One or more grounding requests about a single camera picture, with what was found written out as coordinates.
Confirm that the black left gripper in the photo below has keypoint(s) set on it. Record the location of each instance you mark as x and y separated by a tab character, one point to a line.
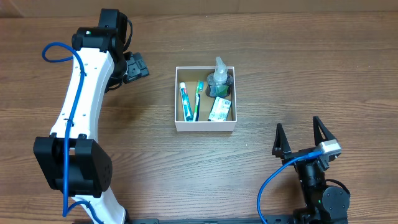
137	68

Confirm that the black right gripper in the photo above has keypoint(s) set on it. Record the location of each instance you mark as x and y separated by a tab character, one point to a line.
302	152

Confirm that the white green soap pack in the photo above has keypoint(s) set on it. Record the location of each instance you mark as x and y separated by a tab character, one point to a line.
220	109

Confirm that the blue soap pump bottle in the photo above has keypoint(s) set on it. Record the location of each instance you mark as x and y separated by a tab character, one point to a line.
220	81

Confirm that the green white toothbrush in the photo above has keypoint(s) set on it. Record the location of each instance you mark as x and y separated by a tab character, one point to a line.
199	89

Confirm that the small toothpaste tube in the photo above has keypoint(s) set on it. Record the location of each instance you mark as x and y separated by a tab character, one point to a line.
187	111

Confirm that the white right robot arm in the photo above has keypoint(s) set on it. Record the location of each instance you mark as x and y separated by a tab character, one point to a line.
326	200

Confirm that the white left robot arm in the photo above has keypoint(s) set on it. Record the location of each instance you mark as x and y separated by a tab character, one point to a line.
70	157

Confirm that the white open cardboard box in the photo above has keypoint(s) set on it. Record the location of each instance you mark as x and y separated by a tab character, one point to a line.
190	76

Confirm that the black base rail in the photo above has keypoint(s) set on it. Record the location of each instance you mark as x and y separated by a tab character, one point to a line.
202	221

